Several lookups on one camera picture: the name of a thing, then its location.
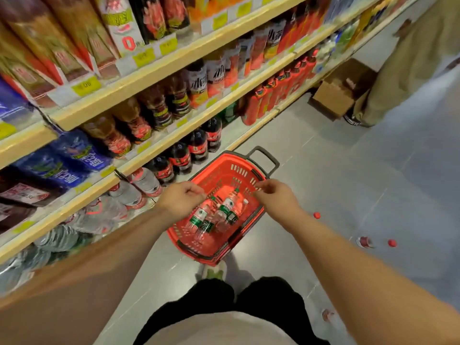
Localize person's right hand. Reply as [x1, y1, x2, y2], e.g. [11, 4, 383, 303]
[253, 178, 306, 234]

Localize person's left hand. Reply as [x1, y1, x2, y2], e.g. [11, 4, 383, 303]
[156, 181, 207, 223]

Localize green label water bottle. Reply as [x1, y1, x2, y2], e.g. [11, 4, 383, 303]
[184, 195, 219, 235]
[195, 211, 223, 245]
[222, 199, 250, 234]
[212, 188, 241, 227]

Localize red shopping basket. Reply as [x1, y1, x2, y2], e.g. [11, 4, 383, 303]
[166, 146, 281, 267]

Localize wooden store shelves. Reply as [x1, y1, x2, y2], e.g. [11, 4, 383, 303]
[0, 0, 423, 265]

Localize person's right forearm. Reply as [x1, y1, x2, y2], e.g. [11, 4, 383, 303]
[289, 210, 460, 345]

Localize person's left forearm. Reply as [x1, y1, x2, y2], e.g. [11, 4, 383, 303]
[0, 206, 173, 345]

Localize person's left green shoe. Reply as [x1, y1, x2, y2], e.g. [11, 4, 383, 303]
[200, 260, 228, 281]

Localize row of brown tea bottles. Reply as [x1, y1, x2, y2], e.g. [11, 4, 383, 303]
[80, 73, 193, 159]

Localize row of red drink bottles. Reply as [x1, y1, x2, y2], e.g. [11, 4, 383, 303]
[241, 48, 319, 127]

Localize row of orange label bottles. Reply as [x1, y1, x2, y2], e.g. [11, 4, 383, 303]
[185, 3, 324, 108]

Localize person's white shirt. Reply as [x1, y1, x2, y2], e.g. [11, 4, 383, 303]
[143, 310, 299, 345]

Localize row of amber tea bottles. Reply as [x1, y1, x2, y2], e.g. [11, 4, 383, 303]
[0, 0, 121, 108]

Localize cola bottle red label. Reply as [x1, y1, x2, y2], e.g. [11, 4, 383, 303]
[205, 117, 223, 153]
[186, 128, 210, 165]
[145, 156, 177, 185]
[168, 141, 194, 175]

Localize green soda bottle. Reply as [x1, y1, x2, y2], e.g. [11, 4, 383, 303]
[219, 101, 240, 126]

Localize brown cardboard box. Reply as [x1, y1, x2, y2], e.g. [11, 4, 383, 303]
[311, 57, 378, 121]

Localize row of yellow price tags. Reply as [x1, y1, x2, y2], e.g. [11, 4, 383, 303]
[0, 0, 310, 234]

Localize row of dark plum drinks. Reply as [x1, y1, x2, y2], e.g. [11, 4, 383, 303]
[0, 168, 65, 234]

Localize row of mixed colour drinks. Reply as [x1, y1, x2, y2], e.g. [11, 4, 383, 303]
[312, 0, 396, 74]

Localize white label drink bottle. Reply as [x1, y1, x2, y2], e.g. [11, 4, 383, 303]
[92, 0, 146, 58]

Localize black red label bottle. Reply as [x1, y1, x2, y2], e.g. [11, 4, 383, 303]
[127, 0, 168, 44]
[158, 0, 191, 33]

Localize blue drink pack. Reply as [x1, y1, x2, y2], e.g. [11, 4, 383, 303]
[0, 77, 36, 128]

